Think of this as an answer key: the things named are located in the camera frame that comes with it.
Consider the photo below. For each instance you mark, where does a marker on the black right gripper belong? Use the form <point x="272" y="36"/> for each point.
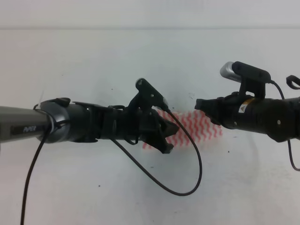
<point x="228" y="109"/>

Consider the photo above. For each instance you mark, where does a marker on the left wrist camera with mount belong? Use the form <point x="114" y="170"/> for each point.
<point x="150" y="95"/>

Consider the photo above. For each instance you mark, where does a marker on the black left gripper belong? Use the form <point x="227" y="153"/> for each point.
<point x="135" y="122"/>

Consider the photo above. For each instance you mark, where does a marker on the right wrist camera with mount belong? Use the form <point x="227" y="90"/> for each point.
<point x="251" y="79"/>

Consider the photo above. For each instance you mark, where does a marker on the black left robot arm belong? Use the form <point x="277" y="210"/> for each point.
<point x="60" y="120"/>

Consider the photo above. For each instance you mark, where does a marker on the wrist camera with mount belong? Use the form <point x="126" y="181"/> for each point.
<point x="150" y="95"/>
<point x="251" y="79"/>

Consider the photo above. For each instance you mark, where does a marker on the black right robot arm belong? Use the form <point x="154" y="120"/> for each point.
<point x="279" y="119"/>

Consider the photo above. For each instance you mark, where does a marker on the pink white striped towel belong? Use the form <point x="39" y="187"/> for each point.
<point x="199" y="127"/>

